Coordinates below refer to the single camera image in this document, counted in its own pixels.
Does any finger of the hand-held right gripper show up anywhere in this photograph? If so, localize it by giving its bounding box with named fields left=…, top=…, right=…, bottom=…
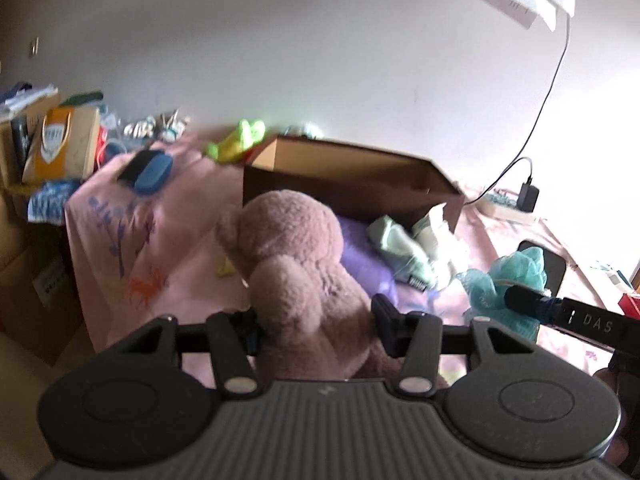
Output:
left=504, top=284, right=557, bottom=327

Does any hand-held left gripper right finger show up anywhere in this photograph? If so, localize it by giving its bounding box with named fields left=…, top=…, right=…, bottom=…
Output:
left=371, top=294, right=539, bottom=399

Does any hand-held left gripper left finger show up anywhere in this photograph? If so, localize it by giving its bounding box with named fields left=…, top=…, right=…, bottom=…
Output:
left=102, top=310, right=263, bottom=399

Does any teal mesh bath pouf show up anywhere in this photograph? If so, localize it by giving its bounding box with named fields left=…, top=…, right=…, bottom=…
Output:
left=455, top=247, right=547, bottom=339

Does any mint green cloth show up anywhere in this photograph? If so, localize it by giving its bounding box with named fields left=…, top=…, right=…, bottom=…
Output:
left=367, top=215, right=436, bottom=292

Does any pink teddy bear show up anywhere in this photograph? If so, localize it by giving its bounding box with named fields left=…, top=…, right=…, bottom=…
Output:
left=215, top=190, right=451, bottom=387

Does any brown cardboard box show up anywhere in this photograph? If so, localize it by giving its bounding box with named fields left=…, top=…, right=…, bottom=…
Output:
left=242, top=135, right=467, bottom=235

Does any person's right hand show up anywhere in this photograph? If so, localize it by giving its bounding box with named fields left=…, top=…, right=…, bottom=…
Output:
left=592, top=366, right=631, bottom=465

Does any black tablet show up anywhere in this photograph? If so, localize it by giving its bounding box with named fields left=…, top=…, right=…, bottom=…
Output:
left=517, top=240, right=569, bottom=302

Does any purple cloth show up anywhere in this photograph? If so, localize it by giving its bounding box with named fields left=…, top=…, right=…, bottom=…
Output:
left=337, top=215, right=437, bottom=312

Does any white power strip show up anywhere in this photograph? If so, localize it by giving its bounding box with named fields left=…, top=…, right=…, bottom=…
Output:
left=477, top=191, right=537, bottom=224

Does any black charger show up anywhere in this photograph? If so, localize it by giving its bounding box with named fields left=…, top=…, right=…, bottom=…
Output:
left=516, top=176, right=542, bottom=212

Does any pink floral bedsheet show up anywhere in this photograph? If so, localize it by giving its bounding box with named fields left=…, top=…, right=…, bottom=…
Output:
left=65, top=132, right=640, bottom=392

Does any blue glasses case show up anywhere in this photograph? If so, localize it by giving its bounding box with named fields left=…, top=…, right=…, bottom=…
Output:
left=134, top=152, right=174, bottom=196

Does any black smartphone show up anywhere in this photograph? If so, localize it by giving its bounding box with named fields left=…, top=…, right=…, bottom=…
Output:
left=116, top=150, right=166, bottom=187

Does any lime green long plush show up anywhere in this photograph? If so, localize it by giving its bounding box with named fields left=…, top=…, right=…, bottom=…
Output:
left=206, top=119, right=266, bottom=164

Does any brown cardboard carton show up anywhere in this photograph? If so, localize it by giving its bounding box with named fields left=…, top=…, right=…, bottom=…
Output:
left=0, top=220, right=87, bottom=367

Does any blue patterned cloth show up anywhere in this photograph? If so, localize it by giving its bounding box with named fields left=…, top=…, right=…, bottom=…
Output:
left=27, top=180, right=84, bottom=224

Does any white knit glove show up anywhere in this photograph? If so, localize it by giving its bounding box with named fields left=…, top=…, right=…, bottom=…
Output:
left=124, top=117, right=157, bottom=139

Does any yellow paper bag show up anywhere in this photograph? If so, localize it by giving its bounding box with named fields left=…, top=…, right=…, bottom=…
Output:
left=22, top=105, right=101, bottom=185

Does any dark green object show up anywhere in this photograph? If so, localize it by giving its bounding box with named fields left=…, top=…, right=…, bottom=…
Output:
left=64, top=90, right=105, bottom=107

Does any black charger cable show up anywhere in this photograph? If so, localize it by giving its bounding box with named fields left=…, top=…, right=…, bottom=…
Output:
left=502, top=156, right=535, bottom=186

